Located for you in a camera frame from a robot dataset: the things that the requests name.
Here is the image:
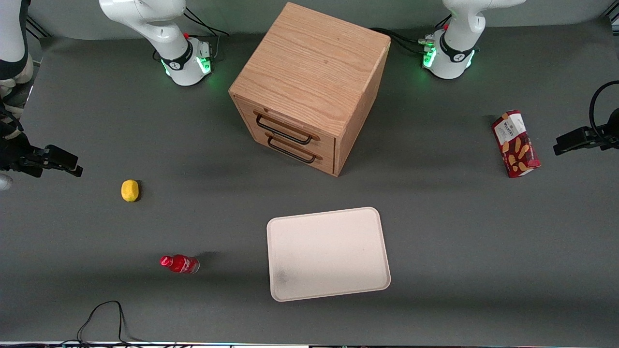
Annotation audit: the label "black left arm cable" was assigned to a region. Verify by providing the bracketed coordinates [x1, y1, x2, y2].
[589, 80, 619, 142]

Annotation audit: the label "black base cables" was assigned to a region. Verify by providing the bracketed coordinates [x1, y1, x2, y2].
[154, 7, 231, 62]
[370, 14, 453, 57]

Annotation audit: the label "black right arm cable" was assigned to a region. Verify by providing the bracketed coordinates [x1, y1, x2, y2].
[0, 102, 25, 141]

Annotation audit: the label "wooden drawer cabinet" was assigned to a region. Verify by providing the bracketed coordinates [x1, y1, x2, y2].
[228, 2, 391, 177]

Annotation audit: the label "black loose cable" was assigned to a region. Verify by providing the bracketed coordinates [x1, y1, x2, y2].
[58, 300, 146, 347]

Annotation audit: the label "black left base cables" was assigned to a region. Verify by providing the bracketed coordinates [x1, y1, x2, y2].
[370, 14, 453, 57]

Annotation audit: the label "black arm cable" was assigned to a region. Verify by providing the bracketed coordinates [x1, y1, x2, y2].
[0, 102, 25, 141]
[589, 80, 619, 142]

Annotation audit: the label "red soda bottle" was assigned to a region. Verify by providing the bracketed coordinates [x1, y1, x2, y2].
[160, 254, 200, 275]

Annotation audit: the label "wooden drawer front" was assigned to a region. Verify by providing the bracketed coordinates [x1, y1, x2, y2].
[237, 99, 337, 155]
[247, 128, 336, 175]

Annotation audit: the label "black metal drawer handle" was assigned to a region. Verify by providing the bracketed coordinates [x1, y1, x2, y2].
[255, 113, 314, 145]
[266, 135, 318, 164]

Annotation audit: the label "beige plastic tray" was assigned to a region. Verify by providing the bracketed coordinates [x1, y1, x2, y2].
[266, 207, 391, 303]

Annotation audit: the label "yellow lemon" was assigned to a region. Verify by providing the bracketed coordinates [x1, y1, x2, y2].
[121, 179, 140, 203]

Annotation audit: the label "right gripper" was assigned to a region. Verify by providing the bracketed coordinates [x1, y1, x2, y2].
[0, 130, 84, 191]

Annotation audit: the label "red cookie box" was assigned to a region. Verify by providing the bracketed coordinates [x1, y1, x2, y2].
[492, 110, 541, 178]

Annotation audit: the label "black right base cables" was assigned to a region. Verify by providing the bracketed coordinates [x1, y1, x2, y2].
[154, 7, 231, 62]

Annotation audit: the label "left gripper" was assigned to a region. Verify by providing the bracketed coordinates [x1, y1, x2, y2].
[553, 109, 619, 156]

